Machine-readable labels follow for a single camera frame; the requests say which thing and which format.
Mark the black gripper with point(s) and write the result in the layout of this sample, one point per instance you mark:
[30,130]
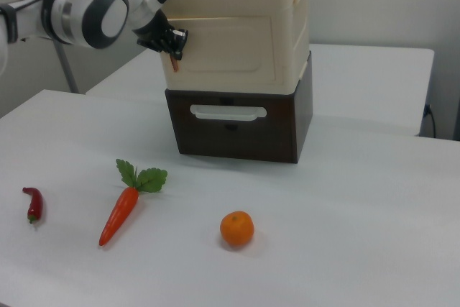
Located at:
[158,35]

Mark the cream cabinet door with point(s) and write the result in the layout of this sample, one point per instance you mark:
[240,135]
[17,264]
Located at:
[230,48]

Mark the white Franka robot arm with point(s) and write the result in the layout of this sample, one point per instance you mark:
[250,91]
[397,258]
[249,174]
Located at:
[104,16]

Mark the grey metal stand pole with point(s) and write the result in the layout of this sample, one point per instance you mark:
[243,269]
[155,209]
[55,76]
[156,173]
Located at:
[68,69]

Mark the dark brown drawer box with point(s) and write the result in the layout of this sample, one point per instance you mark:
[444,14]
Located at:
[287,123]

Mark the orange toy carrot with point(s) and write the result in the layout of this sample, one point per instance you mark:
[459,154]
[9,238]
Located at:
[120,210]

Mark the orange toy tangerine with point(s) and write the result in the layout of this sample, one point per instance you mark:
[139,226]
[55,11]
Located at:
[237,228]

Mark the red toy chili pepper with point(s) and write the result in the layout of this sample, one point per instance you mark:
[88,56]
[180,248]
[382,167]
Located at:
[36,206]

